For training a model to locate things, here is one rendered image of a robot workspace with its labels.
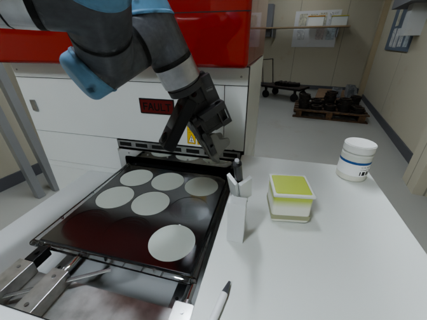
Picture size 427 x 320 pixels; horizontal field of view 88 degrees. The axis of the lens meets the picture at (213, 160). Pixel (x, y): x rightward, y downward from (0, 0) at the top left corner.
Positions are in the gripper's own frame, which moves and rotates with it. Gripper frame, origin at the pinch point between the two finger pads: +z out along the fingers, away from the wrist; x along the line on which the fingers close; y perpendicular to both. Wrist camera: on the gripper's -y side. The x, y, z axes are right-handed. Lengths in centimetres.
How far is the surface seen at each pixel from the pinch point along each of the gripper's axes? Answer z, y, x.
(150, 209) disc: 3.4, -20.1, 2.6
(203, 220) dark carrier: 7.7, -10.5, -7.0
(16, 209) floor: 50, -142, 165
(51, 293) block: -5.9, -37.7, -11.5
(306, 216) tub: 5.9, 6.0, -23.2
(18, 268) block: -8.8, -42.6, -3.8
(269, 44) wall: 208, 441, 572
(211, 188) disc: 11.4, -3.8, 4.1
